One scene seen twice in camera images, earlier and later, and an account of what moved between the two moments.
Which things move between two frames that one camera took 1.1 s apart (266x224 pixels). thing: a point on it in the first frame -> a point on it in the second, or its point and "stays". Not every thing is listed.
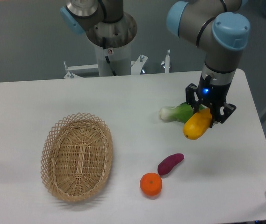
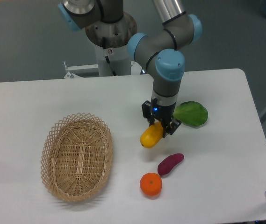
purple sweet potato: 168,163 stays
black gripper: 212,94 -> 165,113
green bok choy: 179,113 stays
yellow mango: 197,124 -> 152,136
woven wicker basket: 76,156 stays
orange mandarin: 151,184 stays
